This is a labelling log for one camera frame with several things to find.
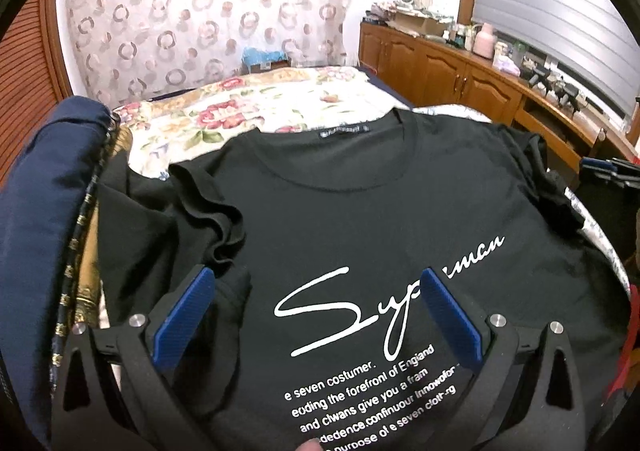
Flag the pink bottle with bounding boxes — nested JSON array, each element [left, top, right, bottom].
[[474, 25, 496, 57]]

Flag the gold patterned cloth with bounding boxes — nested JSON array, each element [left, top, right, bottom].
[[50, 124, 132, 382]]

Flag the red floral blanket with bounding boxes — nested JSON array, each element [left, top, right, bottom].
[[112, 64, 416, 179]]

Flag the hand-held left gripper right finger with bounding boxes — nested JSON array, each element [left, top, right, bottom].
[[420, 267, 588, 451]]

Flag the blue floral white quilt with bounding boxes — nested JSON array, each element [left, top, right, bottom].
[[410, 104, 633, 292]]

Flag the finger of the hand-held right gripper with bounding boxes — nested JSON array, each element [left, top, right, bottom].
[[580, 156, 623, 182]]

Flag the wooden cabinet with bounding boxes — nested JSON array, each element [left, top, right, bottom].
[[359, 21, 640, 177]]

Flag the navy blue cloth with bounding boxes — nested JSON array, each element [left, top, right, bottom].
[[0, 96, 113, 451]]

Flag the black printed t-shirt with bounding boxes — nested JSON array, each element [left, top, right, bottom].
[[95, 108, 631, 451]]

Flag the circle patterned curtain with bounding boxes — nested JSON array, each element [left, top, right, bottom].
[[57, 0, 358, 107]]

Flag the blue tissue box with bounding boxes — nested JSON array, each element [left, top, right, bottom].
[[242, 47, 291, 74]]

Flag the cardboard box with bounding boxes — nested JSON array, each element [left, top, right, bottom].
[[390, 11, 441, 34]]

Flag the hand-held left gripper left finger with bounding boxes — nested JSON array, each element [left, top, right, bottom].
[[50, 266, 236, 451]]

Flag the black tools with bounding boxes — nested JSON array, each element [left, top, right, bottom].
[[522, 58, 593, 109]]

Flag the lavender cloth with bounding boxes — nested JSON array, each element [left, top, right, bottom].
[[492, 54, 521, 74]]

